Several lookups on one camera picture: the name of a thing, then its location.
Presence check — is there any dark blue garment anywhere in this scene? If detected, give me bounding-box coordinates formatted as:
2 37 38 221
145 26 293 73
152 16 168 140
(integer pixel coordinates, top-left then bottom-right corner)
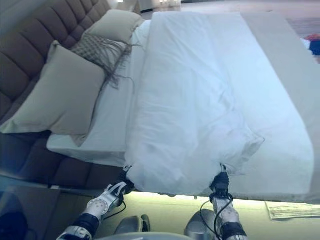
310 39 320 58

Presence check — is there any beige pillow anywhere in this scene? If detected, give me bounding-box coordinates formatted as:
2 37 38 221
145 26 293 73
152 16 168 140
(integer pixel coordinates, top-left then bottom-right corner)
86 9 145 44
0 39 106 148

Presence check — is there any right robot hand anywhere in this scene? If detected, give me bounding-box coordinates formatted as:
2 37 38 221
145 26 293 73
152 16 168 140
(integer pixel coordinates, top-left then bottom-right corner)
208 163 230 193

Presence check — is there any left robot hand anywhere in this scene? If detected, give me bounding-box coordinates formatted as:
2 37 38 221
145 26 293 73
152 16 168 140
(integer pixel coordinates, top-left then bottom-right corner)
116 164 138 195

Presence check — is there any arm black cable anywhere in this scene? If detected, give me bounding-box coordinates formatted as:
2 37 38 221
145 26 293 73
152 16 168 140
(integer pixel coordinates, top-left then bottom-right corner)
199 191 234 234
103 194 128 221

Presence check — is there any patterned fringed cushion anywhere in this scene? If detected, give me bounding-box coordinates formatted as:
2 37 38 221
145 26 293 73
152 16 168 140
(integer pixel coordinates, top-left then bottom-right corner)
69 33 144 91

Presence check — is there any black round nightstand object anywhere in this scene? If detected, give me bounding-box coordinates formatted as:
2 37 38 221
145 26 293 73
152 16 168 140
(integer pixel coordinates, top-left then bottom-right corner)
0 194 34 240

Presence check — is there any brown upholstered bed frame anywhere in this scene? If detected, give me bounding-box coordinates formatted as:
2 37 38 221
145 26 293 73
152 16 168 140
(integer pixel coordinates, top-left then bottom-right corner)
0 129 131 196

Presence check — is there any grey textured rug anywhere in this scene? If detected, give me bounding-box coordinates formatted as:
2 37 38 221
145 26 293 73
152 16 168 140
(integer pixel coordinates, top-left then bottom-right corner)
264 199 320 221

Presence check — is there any silver robot leg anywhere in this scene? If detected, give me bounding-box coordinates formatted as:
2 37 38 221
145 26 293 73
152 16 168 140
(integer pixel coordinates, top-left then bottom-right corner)
184 208 219 240
116 214 151 239

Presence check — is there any wooden nightstand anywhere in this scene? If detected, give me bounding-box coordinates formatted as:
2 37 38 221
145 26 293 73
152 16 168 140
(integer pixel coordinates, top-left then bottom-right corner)
0 184 64 240
138 0 183 14

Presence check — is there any right silver robot leg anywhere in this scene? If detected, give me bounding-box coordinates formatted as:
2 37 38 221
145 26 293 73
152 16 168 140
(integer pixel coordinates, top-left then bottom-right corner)
184 208 219 240

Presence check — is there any white duvet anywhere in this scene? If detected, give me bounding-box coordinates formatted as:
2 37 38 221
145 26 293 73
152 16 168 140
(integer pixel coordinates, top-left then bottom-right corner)
123 11 276 196

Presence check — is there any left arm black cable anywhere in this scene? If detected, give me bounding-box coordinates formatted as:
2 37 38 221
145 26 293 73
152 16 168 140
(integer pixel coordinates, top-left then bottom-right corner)
103 194 128 221

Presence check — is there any brown tufted headboard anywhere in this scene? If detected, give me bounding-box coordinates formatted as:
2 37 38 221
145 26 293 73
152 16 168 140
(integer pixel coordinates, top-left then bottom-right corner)
0 0 116 126

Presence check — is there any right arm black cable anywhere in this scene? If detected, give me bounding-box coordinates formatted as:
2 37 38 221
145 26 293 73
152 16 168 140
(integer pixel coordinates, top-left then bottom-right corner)
199 191 234 234

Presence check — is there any beige bed runner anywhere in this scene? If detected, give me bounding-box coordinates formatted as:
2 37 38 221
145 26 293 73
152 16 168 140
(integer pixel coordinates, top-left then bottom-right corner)
194 9 320 204

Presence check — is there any left silver robot leg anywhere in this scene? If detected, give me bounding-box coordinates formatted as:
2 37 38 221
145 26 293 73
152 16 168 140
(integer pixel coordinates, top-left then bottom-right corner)
116 214 151 239

